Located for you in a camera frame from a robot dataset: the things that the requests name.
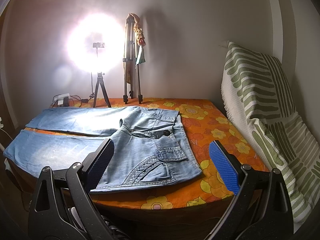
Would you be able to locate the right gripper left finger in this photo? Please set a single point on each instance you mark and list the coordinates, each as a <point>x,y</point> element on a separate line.
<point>95,164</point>

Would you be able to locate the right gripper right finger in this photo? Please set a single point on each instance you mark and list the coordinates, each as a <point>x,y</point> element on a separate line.
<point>227,166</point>

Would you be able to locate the light blue denim pants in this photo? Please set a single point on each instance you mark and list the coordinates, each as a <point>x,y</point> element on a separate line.
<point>151,148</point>

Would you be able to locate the orange floral bedsheet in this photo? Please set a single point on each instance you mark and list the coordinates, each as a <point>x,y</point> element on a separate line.
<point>203,123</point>

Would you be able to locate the black power adapter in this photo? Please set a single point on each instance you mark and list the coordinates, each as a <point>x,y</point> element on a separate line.
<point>63,102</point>

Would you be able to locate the white power strip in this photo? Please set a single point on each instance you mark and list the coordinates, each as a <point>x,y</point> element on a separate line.
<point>61,97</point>

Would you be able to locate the green striped white pillow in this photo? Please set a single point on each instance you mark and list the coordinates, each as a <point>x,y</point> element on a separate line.
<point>259,103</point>

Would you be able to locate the colourful cloth on tripod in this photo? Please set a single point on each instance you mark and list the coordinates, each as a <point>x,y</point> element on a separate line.
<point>139,36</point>

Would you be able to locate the bright ring light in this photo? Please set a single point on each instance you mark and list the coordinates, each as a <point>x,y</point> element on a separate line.
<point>96,43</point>

